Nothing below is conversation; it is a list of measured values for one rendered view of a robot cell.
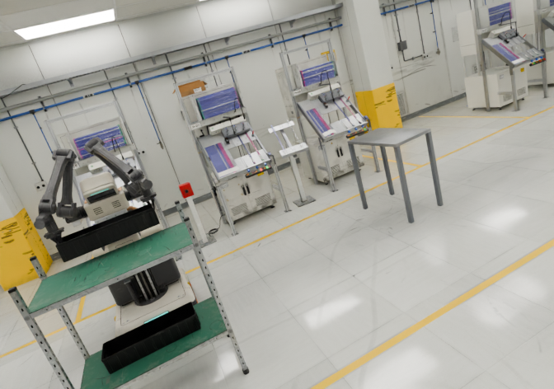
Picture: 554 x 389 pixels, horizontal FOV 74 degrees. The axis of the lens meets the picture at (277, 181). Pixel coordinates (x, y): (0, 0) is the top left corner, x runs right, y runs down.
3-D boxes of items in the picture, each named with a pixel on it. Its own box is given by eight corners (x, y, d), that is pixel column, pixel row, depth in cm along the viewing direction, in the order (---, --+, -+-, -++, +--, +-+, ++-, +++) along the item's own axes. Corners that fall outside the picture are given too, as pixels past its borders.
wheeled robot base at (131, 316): (124, 316, 331) (113, 293, 324) (190, 285, 350) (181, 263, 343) (124, 362, 270) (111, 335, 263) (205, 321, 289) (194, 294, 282)
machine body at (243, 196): (278, 206, 493) (265, 163, 476) (230, 227, 473) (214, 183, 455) (262, 196, 553) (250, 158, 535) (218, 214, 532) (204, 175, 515)
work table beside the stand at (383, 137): (411, 223, 348) (396, 144, 325) (363, 208, 410) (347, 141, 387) (443, 204, 365) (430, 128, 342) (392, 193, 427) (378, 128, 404)
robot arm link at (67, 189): (79, 150, 243) (63, 149, 242) (71, 148, 230) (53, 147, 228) (77, 217, 244) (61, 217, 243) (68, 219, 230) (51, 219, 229)
